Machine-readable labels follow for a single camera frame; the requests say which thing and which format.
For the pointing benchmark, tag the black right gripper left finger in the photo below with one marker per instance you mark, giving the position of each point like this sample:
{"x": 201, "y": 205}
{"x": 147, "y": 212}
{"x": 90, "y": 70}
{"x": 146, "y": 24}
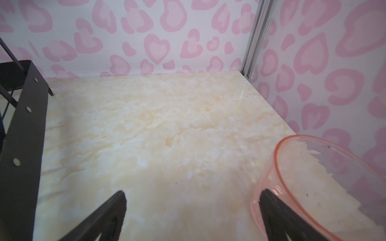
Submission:
{"x": 104, "y": 224}

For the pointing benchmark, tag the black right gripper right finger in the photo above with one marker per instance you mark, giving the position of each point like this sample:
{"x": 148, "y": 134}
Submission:
{"x": 282, "y": 223}

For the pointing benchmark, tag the clear pink plastic cup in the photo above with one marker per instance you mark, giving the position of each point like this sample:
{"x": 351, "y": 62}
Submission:
{"x": 332, "y": 189}

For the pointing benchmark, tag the black wire dish rack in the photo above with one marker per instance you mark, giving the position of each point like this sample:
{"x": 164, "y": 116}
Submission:
{"x": 24, "y": 88}

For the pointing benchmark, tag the aluminium corner frame right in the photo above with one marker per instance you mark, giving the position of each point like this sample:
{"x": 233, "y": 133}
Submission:
{"x": 259, "y": 31}

